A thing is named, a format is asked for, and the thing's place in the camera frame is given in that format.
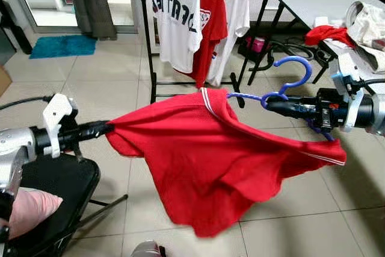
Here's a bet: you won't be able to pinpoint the blue ridged plastic hanger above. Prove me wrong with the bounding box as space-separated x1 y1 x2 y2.
227 55 337 143

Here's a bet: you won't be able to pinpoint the red shirt white striped trim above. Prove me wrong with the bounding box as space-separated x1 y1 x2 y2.
105 87 348 238

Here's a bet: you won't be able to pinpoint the black folding chair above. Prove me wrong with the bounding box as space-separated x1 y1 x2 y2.
0 153 128 257

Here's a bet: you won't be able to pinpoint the pink bag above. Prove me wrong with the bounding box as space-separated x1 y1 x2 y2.
252 36 269 54

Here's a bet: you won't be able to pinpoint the red cloth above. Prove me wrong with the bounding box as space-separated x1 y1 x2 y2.
304 25 357 49

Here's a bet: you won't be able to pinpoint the teal floor mat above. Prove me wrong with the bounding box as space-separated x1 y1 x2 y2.
29 34 98 60

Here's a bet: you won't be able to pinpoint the pink pillow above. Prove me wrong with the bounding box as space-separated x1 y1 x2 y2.
0 188 64 240

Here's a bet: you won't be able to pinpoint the brown cardboard box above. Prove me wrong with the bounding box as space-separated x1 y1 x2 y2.
0 64 11 98

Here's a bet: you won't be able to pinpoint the steel and black clothes rack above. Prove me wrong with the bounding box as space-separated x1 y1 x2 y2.
137 0 277 105

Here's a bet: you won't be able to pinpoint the white folding table black legs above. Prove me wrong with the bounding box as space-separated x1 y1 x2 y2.
238 0 385 98

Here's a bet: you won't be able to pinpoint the red shirt with white logo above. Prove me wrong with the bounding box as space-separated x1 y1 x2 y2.
180 0 229 89

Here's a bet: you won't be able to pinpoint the plain white shirt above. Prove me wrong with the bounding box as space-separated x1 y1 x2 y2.
205 0 251 87

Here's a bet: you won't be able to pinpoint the white jersey with dark letters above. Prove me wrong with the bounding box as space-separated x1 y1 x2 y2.
152 0 203 74

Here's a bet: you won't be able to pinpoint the grey tied curtain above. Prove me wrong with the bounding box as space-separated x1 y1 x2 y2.
63 0 119 41

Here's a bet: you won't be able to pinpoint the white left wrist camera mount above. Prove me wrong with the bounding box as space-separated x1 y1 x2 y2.
42 93 79 159

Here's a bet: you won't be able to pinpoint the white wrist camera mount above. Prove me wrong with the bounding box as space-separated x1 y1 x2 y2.
42 93 79 159
330 52 377 132

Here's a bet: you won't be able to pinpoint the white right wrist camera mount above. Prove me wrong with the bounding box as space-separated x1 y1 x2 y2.
330 52 377 132

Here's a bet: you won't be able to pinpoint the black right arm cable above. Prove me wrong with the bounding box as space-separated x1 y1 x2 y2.
355 77 385 87

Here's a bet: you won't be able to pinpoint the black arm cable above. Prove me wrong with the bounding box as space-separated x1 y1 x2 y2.
355 77 385 87
0 95 55 111

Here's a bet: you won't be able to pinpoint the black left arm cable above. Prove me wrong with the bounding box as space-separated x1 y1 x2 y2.
0 95 55 111

